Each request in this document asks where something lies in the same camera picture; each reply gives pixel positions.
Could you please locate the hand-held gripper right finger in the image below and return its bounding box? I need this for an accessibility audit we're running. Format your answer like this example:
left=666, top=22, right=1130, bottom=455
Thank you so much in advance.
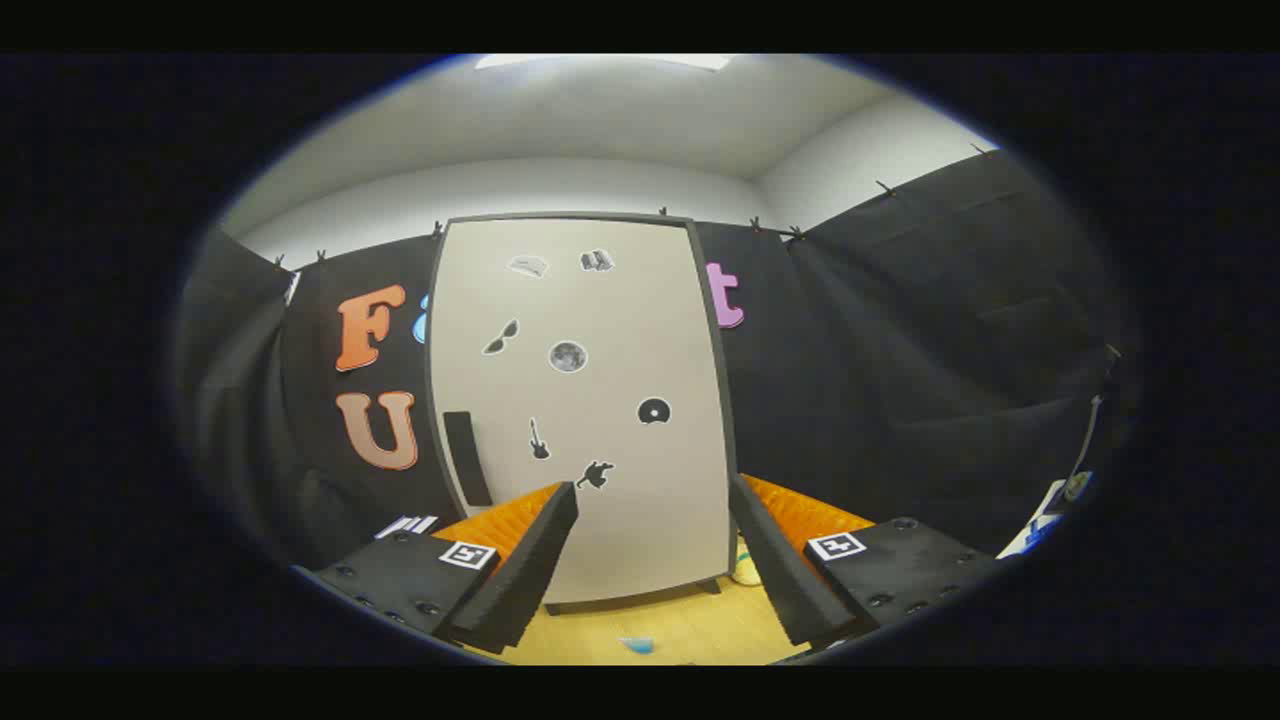
left=729, top=473, right=1003, bottom=651

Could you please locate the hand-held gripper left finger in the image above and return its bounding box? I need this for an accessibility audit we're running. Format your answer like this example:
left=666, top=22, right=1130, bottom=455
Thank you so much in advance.
left=295, top=481, right=580, bottom=656

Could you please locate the cream plush toy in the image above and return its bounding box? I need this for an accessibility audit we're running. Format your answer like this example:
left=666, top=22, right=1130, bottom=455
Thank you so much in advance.
left=730, top=535, right=766, bottom=587

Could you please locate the grey cabinet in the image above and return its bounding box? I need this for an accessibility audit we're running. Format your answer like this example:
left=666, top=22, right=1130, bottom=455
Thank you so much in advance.
left=427, top=212, right=739, bottom=614

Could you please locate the white side table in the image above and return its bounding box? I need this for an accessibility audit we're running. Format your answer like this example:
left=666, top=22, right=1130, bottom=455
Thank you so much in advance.
left=998, top=470, right=1096, bottom=559

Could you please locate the black backdrop cloth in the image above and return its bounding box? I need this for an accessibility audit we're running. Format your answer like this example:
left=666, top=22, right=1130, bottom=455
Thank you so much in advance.
left=175, top=145, right=1141, bottom=571

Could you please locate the black door handle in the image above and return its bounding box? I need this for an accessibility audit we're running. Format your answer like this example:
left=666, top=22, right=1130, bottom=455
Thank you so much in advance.
left=443, top=411, right=493, bottom=507

